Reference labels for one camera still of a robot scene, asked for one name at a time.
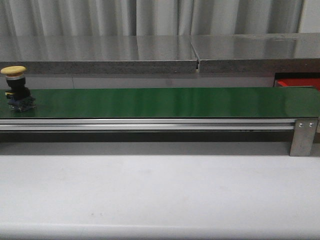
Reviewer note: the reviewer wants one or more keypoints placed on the red plastic tray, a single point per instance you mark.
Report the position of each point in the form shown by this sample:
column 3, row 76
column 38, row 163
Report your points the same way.
column 299, row 82

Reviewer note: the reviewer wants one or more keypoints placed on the steel conveyor support bracket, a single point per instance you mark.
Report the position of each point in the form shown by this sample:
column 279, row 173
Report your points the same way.
column 303, row 137

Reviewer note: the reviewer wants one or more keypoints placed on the grey stone countertop shelf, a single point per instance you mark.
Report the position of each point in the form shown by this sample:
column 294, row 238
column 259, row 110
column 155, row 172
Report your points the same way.
column 205, row 54

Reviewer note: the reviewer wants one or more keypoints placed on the yellow mushroom push button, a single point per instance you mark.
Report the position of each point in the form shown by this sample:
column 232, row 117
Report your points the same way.
column 19, row 96

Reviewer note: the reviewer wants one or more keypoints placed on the green conveyor belt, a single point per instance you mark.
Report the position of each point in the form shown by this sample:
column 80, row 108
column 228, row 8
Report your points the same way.
column 198, row 102

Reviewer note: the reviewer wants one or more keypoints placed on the grey pleated curtain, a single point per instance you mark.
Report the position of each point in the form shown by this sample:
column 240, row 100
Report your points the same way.
column 148, row 17

